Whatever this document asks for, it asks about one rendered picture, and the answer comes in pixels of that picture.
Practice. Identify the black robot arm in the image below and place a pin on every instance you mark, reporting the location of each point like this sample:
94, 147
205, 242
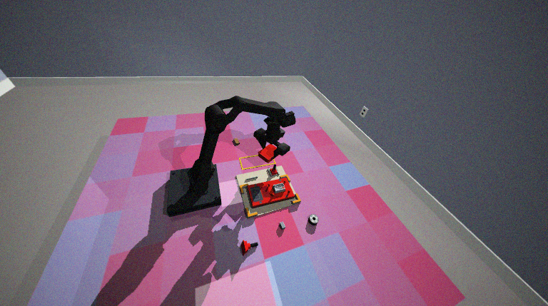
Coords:
216, 121

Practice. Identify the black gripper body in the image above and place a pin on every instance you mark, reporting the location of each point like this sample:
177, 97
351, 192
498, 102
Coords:
272, 138

